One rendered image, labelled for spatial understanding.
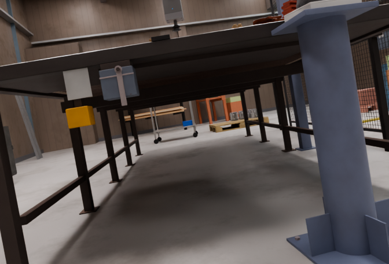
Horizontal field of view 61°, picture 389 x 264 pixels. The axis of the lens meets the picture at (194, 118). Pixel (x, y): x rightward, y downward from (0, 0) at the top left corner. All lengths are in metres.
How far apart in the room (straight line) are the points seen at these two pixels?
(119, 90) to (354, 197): 0.96
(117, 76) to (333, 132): 0.84
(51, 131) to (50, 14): 4.13
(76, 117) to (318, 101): 0.93
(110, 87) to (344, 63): 0.87
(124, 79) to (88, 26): 11.27
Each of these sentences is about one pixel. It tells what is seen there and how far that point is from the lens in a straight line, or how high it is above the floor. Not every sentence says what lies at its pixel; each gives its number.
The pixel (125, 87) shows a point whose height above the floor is 0.75.
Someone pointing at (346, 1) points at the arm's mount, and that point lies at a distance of 1.28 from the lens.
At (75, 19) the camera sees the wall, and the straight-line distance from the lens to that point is 12.73.
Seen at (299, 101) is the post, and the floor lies 0.51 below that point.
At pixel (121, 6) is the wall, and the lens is 12.73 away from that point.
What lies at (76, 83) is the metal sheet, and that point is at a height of 0.80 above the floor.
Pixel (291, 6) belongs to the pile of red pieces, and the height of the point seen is 1.19.
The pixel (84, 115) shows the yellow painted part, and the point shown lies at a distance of 1.39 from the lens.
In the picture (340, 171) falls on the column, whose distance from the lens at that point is 1.27.
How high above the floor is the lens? 0.62
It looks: 2 degrees down
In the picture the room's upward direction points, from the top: 10 degrees counter-clockwise
